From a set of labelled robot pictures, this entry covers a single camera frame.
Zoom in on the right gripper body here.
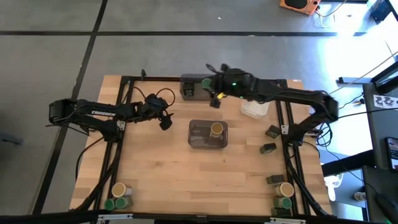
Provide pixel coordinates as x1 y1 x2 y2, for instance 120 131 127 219
214 63 259 101

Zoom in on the black floor bar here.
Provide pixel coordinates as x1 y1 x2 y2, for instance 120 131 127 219
337 76 374 85

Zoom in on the long white cable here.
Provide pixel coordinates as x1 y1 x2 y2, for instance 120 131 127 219
329 49 398 95

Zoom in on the orange box with black disc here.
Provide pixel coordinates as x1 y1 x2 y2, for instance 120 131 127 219
279 0 322 16

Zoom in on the black rig crossbar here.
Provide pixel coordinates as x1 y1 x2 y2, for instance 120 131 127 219
0 210 398 224

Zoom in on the black rectangular spice tin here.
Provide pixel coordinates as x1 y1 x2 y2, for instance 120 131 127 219
259 142 278 155
271 207 293 218
266 174 285 185
182 82 196 98
265 124 282 139

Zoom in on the translucent grey plastic bin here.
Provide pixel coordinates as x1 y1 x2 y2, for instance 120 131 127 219
179 73 218 101
187 119 229 149

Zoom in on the white plastic bin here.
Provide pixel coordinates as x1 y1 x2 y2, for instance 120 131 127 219
239 98 271 121

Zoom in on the blue box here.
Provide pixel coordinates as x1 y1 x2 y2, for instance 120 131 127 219
369 0 393 23

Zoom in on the white plastic floor object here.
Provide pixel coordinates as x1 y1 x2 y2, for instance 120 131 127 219
323 172 345 202

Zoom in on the silver bracket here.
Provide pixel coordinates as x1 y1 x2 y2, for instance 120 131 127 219
97 213 134 222
269 217 307 224

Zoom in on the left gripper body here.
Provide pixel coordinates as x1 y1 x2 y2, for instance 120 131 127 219
136 102 170 121

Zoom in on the black cable bundle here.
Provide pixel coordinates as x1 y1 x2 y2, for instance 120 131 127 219
74 136 125 212
285 146 332 218

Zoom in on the black desk leg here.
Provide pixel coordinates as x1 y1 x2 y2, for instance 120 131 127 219
321 149 376 177

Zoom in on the white floor cable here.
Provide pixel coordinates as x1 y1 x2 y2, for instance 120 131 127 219
313 0 349 29

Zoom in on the dark grey desk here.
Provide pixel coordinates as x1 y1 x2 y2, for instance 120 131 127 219
362 82 398 224

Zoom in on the black aluminium table frame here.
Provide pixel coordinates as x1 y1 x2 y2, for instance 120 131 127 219
70 74 335 218

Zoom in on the black phone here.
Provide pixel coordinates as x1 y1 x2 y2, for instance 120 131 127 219
384 136 398 171

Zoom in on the black desk monitor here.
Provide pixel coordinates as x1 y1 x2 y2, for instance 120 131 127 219
370 60 398 95

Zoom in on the paper with black markers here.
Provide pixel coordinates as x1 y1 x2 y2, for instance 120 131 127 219
373 94 398 110

